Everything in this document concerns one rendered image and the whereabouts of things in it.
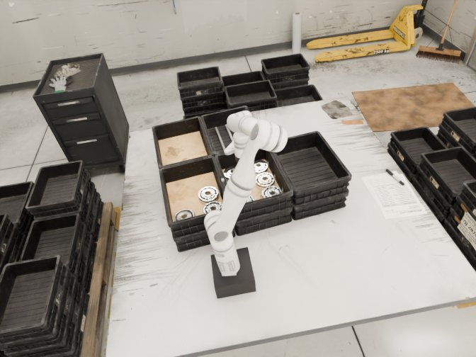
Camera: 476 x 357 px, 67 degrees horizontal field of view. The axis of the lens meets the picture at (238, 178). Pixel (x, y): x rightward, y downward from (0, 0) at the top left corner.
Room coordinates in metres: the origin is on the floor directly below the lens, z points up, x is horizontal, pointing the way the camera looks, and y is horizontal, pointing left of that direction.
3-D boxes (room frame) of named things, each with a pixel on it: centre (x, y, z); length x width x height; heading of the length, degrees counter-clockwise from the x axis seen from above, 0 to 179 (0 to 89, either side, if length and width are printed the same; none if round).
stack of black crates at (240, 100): (2.65, -0.19, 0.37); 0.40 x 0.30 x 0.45; 94
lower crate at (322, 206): (1.36, -0.37, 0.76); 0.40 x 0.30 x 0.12; 11
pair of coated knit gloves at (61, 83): (2.62, 1.29, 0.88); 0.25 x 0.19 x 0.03; 4
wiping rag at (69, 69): (2.85, 1.28, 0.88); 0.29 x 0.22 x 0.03; 4
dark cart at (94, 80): (2.74, 1.23, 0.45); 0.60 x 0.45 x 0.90; 4
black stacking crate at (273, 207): (1.30, -0.07, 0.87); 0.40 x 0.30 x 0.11; 11
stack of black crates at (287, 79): (3.07, -0.56, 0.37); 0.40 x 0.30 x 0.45; 94
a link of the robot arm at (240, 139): (1.21, -0.04, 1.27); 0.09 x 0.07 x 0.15; 107
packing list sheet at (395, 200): (1.25, -0.82, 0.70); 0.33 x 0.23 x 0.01; 4
